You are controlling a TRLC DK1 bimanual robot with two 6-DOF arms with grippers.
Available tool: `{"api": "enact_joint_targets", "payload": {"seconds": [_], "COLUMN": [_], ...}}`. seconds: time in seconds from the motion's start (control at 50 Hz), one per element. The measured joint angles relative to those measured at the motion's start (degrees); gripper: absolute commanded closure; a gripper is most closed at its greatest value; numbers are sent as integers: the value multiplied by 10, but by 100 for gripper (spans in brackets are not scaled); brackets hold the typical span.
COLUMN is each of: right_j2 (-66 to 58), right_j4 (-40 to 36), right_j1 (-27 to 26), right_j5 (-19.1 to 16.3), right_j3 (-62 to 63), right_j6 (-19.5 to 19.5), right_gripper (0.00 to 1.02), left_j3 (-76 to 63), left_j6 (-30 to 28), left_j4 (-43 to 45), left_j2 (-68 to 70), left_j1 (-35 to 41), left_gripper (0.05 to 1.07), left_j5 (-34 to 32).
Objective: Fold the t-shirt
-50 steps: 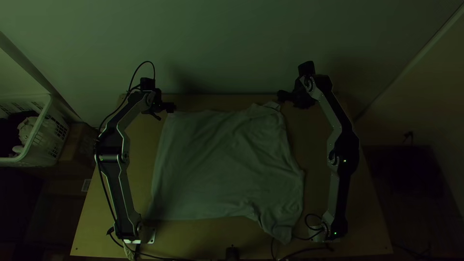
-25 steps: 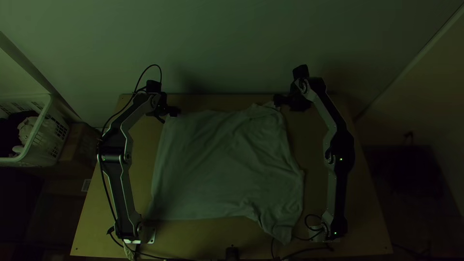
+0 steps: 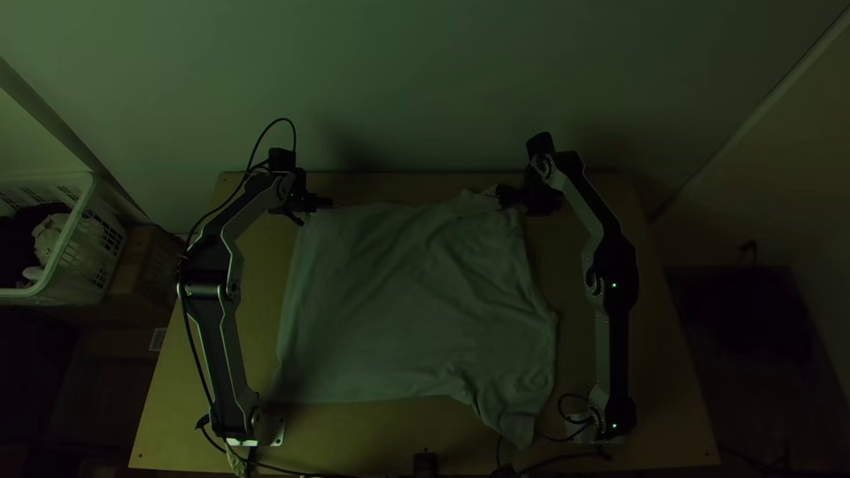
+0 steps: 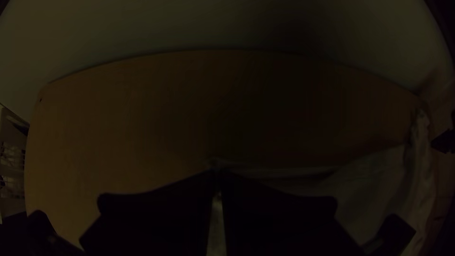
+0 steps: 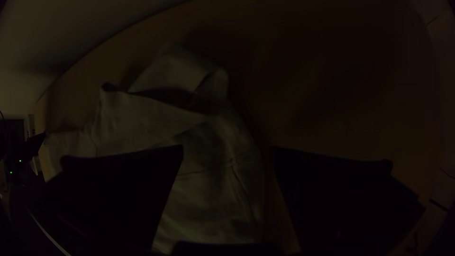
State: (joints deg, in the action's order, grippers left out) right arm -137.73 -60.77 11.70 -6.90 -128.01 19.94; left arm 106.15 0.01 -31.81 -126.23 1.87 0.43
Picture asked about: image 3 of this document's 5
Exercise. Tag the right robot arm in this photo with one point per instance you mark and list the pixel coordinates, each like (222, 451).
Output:
(609, 279)

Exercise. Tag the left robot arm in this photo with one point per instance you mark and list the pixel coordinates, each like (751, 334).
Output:
(219, 312)

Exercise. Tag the white t-shirt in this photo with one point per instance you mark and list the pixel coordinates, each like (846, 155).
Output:
(418, 305)

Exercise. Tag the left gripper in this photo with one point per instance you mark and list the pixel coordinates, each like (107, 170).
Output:
(299, 194)

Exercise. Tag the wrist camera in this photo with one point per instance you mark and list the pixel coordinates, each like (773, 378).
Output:
(539, 143)
(281, 159)

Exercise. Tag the white laundry basket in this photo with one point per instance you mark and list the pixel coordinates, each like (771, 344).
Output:
(80, 245)

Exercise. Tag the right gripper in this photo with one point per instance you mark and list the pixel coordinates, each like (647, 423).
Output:
(539, 192)

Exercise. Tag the heap of clothes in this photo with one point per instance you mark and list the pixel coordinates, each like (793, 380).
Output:
(30, 242)

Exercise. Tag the brown cardboard box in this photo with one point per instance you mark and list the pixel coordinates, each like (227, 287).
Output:
(147, 262)

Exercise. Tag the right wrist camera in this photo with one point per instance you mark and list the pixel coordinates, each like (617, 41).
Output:
(539, 143)

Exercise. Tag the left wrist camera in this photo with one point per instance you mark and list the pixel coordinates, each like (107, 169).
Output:
(281, 159)

